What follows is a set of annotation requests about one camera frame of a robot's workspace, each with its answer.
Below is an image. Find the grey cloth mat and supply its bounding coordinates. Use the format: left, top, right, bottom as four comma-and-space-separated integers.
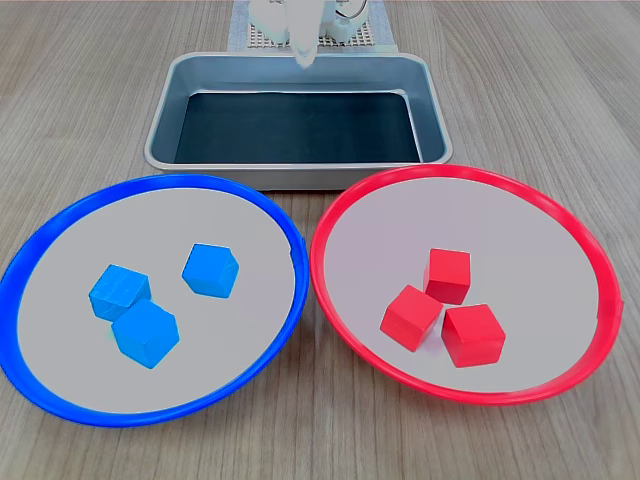
227, 0, 400, 53

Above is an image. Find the blue cube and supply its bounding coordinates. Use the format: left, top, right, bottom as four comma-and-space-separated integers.
111, 298, 181, 371
88, 264, 152, 322
181, 243, 241, 300

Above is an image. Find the red-rimmed white plate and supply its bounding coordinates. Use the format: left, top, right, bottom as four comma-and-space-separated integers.
309, 163, 625, 407

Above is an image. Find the pale perforated base plate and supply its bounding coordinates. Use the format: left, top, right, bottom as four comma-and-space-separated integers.
247, 18, 377, 50

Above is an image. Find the red cube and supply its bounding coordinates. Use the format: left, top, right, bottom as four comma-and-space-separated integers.
379, 284, 445, 353
423, 247, 473, 306
440, 303, 507, 369

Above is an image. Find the blue-rimmed white plate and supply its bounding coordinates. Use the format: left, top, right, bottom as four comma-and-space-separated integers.
0, 173, 310, 429

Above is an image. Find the steel tray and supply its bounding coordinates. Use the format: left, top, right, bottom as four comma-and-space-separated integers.
143, 51, 454, 191

